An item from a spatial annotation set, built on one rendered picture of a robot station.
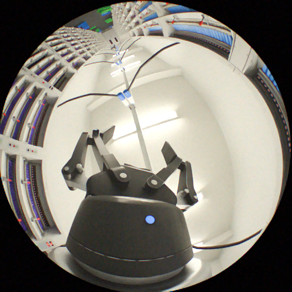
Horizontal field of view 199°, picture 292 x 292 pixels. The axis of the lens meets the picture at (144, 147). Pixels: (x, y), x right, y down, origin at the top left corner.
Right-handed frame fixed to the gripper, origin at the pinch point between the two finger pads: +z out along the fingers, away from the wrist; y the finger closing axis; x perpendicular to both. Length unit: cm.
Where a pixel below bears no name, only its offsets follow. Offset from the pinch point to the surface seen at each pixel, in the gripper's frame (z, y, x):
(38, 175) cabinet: -3, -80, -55
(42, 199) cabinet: -17, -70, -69
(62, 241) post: -41, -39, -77
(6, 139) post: -21, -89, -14
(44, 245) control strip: -54, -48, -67
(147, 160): 54, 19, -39
